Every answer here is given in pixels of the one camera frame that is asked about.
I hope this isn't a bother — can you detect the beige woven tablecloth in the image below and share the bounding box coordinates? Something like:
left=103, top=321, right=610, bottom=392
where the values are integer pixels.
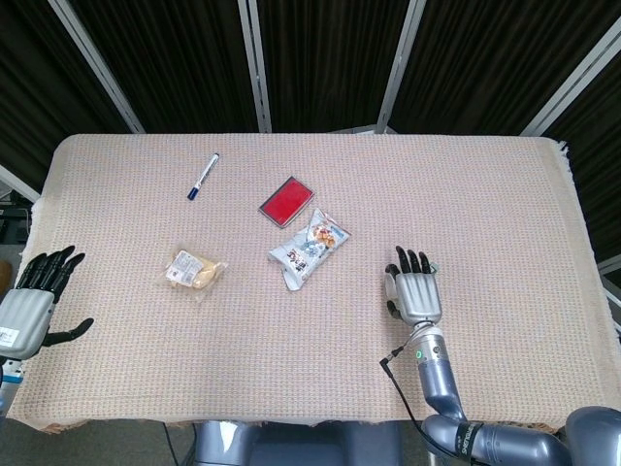
left=4, top=133, right=621, bottom=436

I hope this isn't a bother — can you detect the thin black cable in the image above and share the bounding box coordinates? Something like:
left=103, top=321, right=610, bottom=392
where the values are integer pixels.
left=162, top=420, right=176, bottom=466

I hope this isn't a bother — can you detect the grey robot torso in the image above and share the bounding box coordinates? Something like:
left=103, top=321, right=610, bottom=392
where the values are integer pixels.
left=193, top=419, right=428, bottom=466

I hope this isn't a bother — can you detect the blue capped whiteboard marker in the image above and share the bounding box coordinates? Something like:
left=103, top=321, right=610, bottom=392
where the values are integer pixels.
left=186, top=152, right=220, bottom=202

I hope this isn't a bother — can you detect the red ink stamp pad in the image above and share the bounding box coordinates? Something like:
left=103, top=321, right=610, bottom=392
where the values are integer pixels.
left=257, top=175, right=316, bottom=229

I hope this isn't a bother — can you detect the dark curtain panel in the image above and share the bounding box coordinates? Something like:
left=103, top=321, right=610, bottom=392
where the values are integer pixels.
left=254, top=0, right=413, bottom=133
left=390, top=0, right=621, bottom=135
left=65, top=0, right=258, bottom=135
left=0, top=0, right=135, bottom=195
left=545, top=46, right=621, bottom=266

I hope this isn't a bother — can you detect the clear packaged bread roll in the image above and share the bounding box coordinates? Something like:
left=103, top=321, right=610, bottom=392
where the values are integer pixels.
left=155, top=248, right=229, bottom=305

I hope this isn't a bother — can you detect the white printed snack bag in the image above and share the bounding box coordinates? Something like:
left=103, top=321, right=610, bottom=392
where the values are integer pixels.
left=268, top=207, right=352, bottom=292

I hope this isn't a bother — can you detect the black plug cable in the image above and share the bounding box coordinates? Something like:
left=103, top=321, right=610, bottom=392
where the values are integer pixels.
left=378, top=342, right=438, bottom=466

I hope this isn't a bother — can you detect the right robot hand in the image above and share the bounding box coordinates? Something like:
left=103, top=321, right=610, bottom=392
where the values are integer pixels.
left=385, top=245, right=445, bottom=325

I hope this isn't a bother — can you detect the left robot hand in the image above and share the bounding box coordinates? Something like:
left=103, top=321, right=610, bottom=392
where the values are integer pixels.
left=0, top=245, right=96, bottom=361

